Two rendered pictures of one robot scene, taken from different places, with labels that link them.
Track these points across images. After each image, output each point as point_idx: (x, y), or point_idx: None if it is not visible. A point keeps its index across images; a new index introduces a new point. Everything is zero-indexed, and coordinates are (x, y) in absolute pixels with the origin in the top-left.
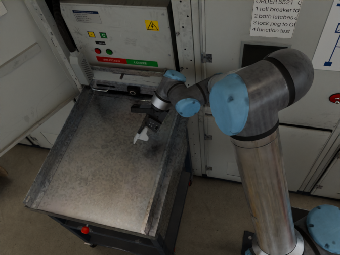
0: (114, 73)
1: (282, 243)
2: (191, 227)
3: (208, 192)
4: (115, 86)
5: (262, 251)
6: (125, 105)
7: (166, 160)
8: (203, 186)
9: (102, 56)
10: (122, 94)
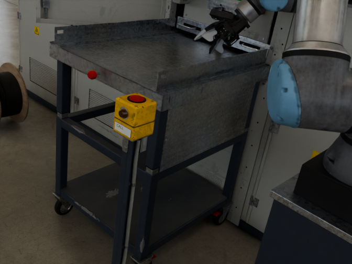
0: (209, 9)
1: (323, 16)
2: (189, 262)
3: (237, 243)
4: (201, 29)
5: (293, 43)
6: (201, 45)
7: (219, 66)
8: (233, 235)
9: None
10: (204, 41)
